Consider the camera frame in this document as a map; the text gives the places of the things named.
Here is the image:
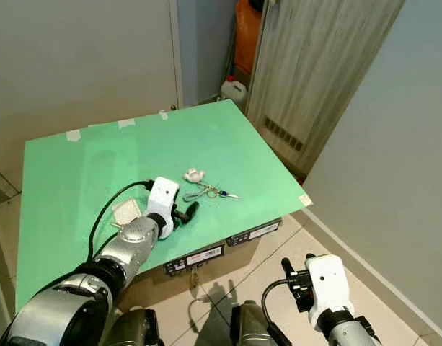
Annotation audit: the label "white keychain charm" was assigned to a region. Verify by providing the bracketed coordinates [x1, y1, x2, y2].
[182, 167, 206, 184]

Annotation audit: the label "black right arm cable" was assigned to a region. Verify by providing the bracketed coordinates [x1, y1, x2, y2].
[261, 278, 296, 346]

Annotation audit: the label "white woven patch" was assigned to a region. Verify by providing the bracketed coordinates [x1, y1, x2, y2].
[110, 199, 143, 229]

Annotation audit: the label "grey wooden door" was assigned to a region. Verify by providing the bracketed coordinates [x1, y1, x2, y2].
[245, 0, 407, 182]

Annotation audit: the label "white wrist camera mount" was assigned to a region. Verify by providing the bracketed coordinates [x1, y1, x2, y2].
[305, 254, 355, 333]
[146, 176, 182, 239]

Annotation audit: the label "dark right robot leg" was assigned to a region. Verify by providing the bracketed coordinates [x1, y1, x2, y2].
[230, 301, 280, 346]

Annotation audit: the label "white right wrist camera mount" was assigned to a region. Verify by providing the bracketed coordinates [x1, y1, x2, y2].
[305, 254, 355, 333]

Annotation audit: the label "green table mat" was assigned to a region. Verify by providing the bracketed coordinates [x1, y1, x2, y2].
[15, 99, 314, 315]

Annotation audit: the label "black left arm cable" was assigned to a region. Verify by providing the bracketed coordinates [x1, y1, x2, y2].
[88, 179, 154, 262]

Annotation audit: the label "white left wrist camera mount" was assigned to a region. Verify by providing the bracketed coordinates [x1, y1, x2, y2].
[146, 176, 182, 239]

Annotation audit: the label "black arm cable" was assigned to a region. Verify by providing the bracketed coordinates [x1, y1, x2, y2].
[88, 179, 154, 262]
[261, 278, 296, 346]

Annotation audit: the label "dark left robot leg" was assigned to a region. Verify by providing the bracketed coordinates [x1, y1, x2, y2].
[104, 308, 165, 346]

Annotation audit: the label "white jug red cap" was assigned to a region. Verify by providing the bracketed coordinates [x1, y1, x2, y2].
[220, 74, 249, 110]

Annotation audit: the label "dark robot leg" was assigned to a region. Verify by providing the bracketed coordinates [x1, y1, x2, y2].
[230, 301, 280, 346]
[104, 308, 165, 346]

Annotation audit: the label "silver key bunch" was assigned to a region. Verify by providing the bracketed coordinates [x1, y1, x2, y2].
[182, 182, 240, 203]

